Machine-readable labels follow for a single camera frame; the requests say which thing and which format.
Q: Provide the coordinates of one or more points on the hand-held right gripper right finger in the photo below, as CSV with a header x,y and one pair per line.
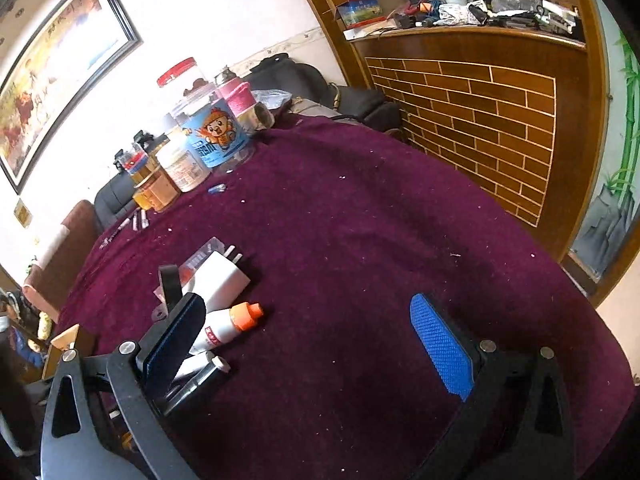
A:
x,y
440,350

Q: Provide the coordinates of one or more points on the clear jar with blue label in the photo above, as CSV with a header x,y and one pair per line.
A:
x,y
217,135

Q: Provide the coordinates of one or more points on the cardboard box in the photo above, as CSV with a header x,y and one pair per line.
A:
x,y
67,342

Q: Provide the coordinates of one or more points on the black leather sofa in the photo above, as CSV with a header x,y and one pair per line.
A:
x,y
112,200

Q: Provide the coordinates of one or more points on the colourful printed box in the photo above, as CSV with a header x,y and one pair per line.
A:
x,y
360,12

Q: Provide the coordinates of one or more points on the white plastic jar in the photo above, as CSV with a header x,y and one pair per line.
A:
x,y
187,167

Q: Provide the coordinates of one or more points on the framed painting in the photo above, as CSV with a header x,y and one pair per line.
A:
x,y
55,85

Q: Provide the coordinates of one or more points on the black marker with grey caps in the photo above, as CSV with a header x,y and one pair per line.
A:
x,y
200,385

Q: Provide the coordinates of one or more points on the clear dispenser with red core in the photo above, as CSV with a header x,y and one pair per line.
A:
x,y
197,260

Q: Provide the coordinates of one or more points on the white tube with orange cap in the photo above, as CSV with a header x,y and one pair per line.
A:
x,y
222,327

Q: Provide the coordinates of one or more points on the brown upholstered chair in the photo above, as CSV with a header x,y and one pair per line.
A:
x,y
60,260

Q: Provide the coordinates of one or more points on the wooden brick pattern counter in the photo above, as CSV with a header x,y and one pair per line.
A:
x,y
475,120

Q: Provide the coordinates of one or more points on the white power adapter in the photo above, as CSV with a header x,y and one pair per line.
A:
x,y
220,280

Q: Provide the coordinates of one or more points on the orange plastic jar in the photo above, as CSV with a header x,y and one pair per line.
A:
x,y
157,192

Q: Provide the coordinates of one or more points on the golden wall plaque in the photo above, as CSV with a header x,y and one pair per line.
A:
x,y
22,211

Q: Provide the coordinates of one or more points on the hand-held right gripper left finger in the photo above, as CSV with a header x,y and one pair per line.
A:
x,y
170,345

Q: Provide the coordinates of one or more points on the clear jar with red lid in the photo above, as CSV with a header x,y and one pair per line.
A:
x,y
182,77

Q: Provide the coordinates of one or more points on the pile of small clutter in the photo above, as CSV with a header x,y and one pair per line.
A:
x,y
500,10

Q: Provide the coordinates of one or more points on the thin black pen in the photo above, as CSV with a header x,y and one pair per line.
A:
x,y
112,235

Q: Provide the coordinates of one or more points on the black tape roll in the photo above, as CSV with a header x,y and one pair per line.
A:
x,y
170,285

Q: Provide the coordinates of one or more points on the black bag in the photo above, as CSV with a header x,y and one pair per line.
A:
x,y
310,85

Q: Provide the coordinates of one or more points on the cardboard tube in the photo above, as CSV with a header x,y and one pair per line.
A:
x,y
262,116

